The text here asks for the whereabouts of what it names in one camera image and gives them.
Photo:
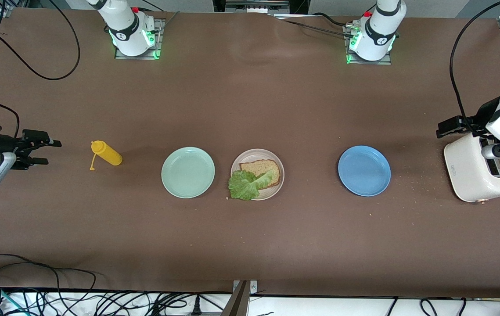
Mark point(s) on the green lettuce leaf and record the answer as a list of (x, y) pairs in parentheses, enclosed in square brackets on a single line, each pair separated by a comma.
[(243, 186)]

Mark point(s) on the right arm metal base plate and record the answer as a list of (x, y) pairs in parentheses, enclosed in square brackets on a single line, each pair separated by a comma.
[(158, 44)]

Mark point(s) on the cream white toaster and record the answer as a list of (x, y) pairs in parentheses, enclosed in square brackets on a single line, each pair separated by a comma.
[(465, 171)]

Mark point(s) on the green plate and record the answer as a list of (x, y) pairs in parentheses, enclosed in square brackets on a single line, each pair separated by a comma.
[(188, 172)]

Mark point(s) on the black metal machine frame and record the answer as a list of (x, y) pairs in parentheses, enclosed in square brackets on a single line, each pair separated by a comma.
[(298, 5)]

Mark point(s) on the grey metal table bracket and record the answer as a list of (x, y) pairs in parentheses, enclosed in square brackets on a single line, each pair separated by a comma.
[(239, 303)]

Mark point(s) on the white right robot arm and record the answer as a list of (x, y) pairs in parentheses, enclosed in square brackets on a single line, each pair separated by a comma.
[(129, 30)]

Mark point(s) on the beige plate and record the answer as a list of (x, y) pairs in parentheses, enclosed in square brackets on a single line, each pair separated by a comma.
[(256, 153)]

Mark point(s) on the black power plug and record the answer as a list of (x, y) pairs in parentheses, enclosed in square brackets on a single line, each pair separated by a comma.
[(196, 307)]

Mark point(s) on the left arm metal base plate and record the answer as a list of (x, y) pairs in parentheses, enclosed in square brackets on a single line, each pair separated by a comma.
[(368, 62)]

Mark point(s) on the yellow mustard squeeze bottle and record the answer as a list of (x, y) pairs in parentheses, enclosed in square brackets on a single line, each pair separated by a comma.
[(108, 156)]

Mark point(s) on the blue plate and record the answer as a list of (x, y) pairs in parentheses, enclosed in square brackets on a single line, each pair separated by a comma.
[(364, 170)]

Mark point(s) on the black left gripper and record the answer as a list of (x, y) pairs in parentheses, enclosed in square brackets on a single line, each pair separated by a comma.
[(479, 117)]

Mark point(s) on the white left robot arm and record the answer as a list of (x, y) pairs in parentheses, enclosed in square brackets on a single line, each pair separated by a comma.
[(379, 35)]

